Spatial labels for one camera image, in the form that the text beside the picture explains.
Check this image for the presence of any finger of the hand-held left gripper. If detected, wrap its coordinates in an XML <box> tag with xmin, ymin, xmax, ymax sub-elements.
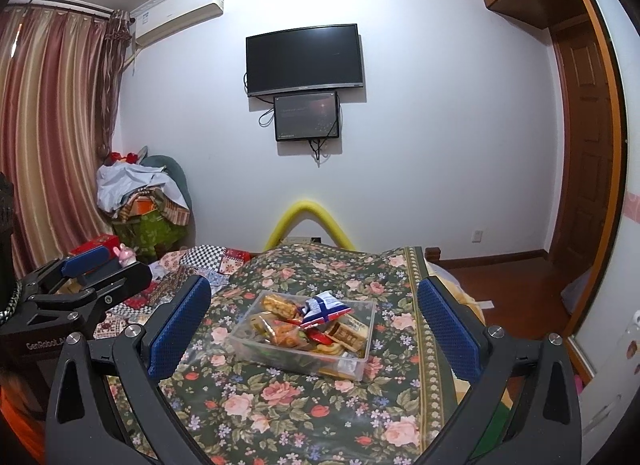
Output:
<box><xmin>22</xmin><ymin>261</ymin><xmax>153</xmax><ymax>318</ymax></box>
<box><xmin>20</xmin><ymin>246</ymin><xmax>113</xmax><ymax>296</ymax></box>

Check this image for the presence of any white air conditioner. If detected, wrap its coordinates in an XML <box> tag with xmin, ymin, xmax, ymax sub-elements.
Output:
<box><xmin>131</xmin><ymin>0</ymin><xmax>226</xmax><ymax>48</ymax></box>

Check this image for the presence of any red box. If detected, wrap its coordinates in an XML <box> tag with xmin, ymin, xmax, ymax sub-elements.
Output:
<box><xmin>67</xmin><ymin>233</ymin><xmax>116</xmax><ymax>258</ymax></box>

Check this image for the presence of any blue white snack packet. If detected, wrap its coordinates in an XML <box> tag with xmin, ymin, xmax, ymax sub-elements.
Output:
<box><xmin>299</xmin><ymin>290</ymin><xmax>353</xmax><ymax>328</ymax></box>

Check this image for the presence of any yellow foam tube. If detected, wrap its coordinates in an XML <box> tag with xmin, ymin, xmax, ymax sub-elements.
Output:
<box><xmin>263</xmin><ymin>199</ymin><xmax>358</xmax><ymax>251</ymax></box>

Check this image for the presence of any teal chair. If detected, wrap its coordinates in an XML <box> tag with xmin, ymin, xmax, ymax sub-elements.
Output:
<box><xmin>142</xmin><ymin>154</ymin><xmax>193</xmax><ymax>211</ymax></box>

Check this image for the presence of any green cloth bundle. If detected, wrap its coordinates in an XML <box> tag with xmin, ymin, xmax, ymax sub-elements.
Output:
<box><xmin>112</xmin><ymin>210</ymin><xmax>191</xmax><ymax>258</ymax></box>

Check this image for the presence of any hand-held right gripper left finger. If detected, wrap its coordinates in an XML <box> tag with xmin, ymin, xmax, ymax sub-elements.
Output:
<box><xmin>44</xmin><ymin>275</ymin><xmax>213</xmax><ymax>465</ymax></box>

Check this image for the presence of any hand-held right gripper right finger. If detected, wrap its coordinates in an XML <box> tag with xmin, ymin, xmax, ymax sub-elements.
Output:
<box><xmin>415</xmin><ymin>275</ymin><xmax>583</xmax><ymax>465</ymax></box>

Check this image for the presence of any black monitor cable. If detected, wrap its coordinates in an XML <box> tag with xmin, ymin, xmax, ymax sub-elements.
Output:
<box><xmin>307</xmin><ymin>138</ymin><xmax>331</xmax><ymax>166</ymax></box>

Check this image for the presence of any striped curtain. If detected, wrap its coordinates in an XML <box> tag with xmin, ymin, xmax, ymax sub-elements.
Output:
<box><xmin>0</xmin><ymin>0</ymin><xmax>136</xmax><ymax>278</ymax></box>

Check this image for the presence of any pile of clothes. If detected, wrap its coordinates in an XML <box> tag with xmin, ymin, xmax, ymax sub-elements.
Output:
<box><xmin>96</xmin><ymin>150</ymin><xmax>176</xmax><ymax>218</ymax></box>

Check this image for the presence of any black wall television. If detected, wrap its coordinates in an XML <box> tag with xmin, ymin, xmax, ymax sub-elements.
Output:
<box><xmin>245</xmin><ymin>24</ymin><xmax>365</xmax><ymax>98</ymax></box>

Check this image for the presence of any pile of assorted snack packets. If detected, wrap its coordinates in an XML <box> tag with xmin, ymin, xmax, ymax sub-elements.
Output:
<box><xmin>240</xmin><ymin>292</ymin><xmax>373</xmax><ymax>378</ymax></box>

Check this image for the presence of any floral blanket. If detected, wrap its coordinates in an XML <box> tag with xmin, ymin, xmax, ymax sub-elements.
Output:
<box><xmin>107</xmin><ymin>244</ymin><xmax>481</xmax><ymax>465</ymax></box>

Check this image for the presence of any small black monitor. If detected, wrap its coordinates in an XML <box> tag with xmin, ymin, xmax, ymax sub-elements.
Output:
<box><xmin>273</xmin><ymin>91</ymin><xmax>341</xmax><ymax>142</ymax></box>

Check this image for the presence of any black television cable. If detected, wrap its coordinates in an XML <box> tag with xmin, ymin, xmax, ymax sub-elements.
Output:
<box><xmin>243</xmin><ymin>72</ymin><xmax>276</xmax><ymax>127</ymax></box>

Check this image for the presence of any clear plastic box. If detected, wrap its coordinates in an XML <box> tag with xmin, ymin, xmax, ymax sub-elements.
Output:
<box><xmin>227</xmin><ymin>289</ymin><xmax>378</xmax><ymax>382</ymax></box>

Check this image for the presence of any pink toy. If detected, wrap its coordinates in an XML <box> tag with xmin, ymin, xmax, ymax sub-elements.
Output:
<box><xmin>111</xmin><ymin>242</ymin><xmax>138</xmax><ymax>266</ymax></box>

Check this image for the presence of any wooden door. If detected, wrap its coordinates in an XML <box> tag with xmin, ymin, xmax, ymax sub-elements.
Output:
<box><xmin>550</xmin><ymin>15</ymin><xmax>618</xmax><ymax>276</ymax></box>

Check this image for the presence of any patchwork quilt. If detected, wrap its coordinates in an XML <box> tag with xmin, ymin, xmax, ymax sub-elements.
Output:
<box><xmin>95</xmin><ymin>244</ymin><xmax>251</xmax><ymax>341</ymax></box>

